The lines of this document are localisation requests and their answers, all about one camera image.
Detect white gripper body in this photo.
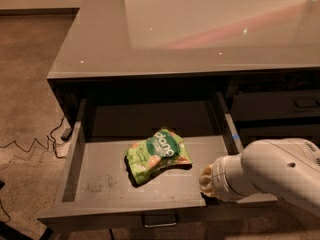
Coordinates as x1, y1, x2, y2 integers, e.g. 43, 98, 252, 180
211, 154, 258, 202

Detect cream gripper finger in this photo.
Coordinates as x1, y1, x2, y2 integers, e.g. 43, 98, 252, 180
199, 165, 216, 198

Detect grey drawer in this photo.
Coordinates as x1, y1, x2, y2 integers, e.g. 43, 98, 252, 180
231, 90, 320, 121
238, 124, 320, 145
38, 96, 276, 232

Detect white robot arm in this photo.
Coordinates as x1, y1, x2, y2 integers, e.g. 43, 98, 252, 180
199, 138, 320, 216

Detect grey cabinet with glossy top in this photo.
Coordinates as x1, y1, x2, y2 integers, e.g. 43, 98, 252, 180
48, 0, 320, 130

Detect green snack bag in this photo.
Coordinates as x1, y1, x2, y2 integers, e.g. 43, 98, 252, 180
125, 128, 192, 186

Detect black stand legs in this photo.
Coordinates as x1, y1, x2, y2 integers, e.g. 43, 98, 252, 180
0, 180, 53, 240

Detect thin black tangled cable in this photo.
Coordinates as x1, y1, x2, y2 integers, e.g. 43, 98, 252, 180
0, 115, 73, 223

